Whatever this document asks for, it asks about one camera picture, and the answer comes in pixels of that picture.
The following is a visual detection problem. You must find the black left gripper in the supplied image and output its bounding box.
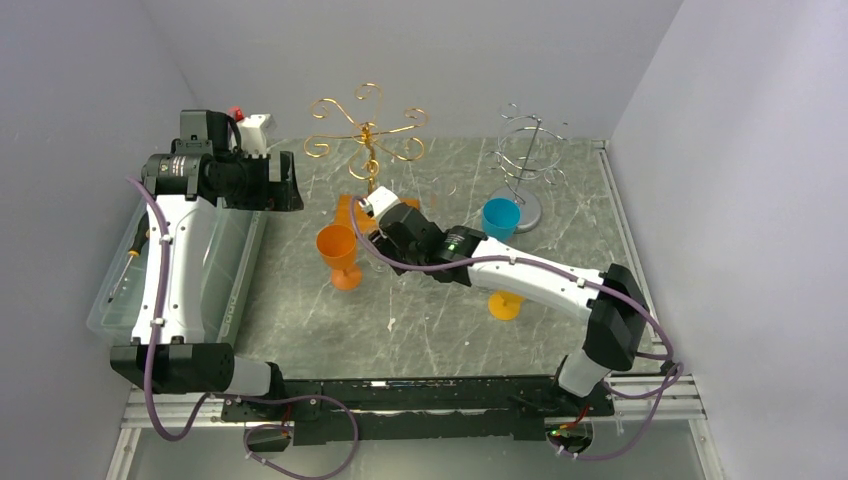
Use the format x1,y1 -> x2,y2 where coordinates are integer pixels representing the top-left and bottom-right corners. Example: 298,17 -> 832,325
218,149 -> 303,212

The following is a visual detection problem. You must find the orange plastic goblet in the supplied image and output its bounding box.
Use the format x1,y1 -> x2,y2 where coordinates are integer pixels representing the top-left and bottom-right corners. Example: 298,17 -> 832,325
315,224 -> 363,291

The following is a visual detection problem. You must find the gold wire glass rack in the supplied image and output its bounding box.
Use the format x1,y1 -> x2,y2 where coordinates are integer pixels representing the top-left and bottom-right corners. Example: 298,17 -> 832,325
303,82 -> 430,194

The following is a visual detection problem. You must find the yellow plastic goblet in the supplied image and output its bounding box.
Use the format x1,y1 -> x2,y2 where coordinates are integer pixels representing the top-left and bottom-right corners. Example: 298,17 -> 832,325
488,291 -> 525,321

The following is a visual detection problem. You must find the clear plastic storage box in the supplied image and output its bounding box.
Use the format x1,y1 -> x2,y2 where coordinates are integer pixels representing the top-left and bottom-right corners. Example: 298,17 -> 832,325
86,200 -> 266,346

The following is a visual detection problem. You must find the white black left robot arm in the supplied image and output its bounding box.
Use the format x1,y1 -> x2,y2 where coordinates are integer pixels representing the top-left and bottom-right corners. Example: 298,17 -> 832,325
110,109 -> 304,420

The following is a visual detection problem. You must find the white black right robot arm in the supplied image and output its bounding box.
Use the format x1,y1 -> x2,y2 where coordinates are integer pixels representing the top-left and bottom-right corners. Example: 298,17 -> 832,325
360,200 -> 649,415

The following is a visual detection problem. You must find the blue plastic goblet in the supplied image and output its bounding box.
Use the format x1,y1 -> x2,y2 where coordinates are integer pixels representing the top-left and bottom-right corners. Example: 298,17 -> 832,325
481,197 -> 521,242

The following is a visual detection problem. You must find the black yellow screwdriver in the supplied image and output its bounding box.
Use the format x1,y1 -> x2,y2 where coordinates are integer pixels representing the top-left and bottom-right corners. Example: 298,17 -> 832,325
107,214 -> 149,303

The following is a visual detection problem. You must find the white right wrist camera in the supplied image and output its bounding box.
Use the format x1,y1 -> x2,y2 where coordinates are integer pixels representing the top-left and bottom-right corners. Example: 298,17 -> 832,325
359,186 -> 400,222

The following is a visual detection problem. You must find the chrome wire glass rack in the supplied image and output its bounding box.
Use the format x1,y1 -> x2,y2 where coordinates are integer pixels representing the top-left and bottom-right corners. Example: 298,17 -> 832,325
484,103 -> 569,234

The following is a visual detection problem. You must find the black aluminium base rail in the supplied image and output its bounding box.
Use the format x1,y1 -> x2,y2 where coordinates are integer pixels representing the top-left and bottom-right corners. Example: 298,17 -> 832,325
122,374 -> 704,455

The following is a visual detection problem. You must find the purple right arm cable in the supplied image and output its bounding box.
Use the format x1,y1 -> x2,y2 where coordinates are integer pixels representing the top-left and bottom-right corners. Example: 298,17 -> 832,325
349,196 -> 683,463

